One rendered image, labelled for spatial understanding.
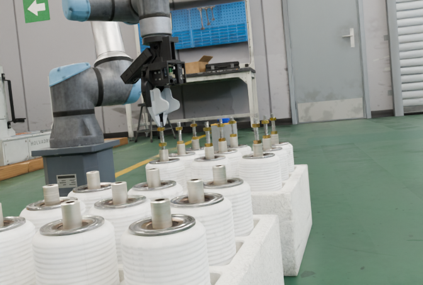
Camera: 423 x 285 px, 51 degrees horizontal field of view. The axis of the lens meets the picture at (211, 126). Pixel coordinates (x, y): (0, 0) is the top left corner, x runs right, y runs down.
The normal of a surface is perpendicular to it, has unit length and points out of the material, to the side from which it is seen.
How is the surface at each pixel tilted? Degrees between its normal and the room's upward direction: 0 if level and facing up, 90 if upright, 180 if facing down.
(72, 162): 90
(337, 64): 90
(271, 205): 90
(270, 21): 90
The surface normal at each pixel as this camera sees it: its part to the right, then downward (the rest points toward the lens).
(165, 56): -0.53, 0.10
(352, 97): -0.18, 0.07
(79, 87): 0.52, 0.00
